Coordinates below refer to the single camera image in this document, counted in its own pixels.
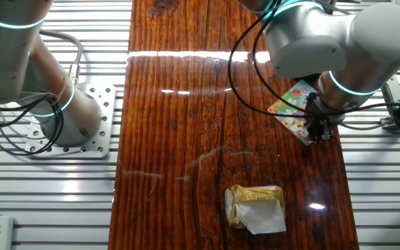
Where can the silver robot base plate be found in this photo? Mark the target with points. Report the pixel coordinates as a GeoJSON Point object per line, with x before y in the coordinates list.
{"type": "Point", "coordinates": [106, 104]}

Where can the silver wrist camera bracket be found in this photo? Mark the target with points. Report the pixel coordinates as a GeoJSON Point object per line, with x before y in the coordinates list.
{"type": "Point", "coordinates": [391, 97]}

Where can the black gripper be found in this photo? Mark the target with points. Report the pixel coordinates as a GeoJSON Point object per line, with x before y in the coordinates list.
{"type": "Point", "coordinates": [321, 121]}

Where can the gold wrapped snack packet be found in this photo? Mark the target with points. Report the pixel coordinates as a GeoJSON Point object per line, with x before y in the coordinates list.
{"type": "Point", "coordinates": [255, 212]}

